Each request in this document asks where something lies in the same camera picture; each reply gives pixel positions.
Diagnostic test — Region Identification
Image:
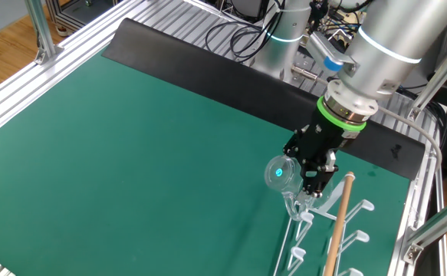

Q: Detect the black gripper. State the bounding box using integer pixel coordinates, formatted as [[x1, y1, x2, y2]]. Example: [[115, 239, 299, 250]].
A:
[[283, 110, 359, 199]]

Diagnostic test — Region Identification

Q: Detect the green table mat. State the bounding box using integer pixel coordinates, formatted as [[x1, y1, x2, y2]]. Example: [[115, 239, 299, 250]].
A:
[[0, 49, 412, 276]]

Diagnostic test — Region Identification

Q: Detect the black rubber mat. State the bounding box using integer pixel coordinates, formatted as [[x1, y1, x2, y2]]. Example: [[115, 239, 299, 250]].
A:
[[100, 17, 426, 181]]

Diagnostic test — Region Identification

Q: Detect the silver wrist camera blue cap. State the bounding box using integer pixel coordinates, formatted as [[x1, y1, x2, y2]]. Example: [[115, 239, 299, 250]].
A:
[[306, 31, 357, 73]]

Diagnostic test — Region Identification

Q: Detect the white wire cup rack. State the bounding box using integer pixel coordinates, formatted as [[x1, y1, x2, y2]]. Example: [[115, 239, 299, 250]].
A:
[[272, 171, 376, 276]]

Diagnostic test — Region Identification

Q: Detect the green ringed wrist flange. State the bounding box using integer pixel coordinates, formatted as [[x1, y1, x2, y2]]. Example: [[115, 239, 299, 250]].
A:
[[316, 95, 367, 133]]

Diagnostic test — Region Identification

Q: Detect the clear glass cup with handle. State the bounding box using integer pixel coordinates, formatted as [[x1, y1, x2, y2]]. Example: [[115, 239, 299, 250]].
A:
[[264, 155, 335, 222]]

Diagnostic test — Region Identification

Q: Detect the black white striped cabinet frame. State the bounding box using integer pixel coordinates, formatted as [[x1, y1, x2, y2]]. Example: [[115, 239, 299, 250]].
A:
[[45, 0, 117, 38]]

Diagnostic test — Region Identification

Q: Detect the aluminium frame post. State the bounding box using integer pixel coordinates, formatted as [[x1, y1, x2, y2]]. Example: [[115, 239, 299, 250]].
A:
[[401, 189, 447, 266], [23, 0, 65, 65], [406, 28, 447, 123]]

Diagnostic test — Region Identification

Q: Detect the grey cable with metal plug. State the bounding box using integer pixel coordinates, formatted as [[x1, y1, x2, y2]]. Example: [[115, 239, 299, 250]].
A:
[[291, 64, 443, 176]]

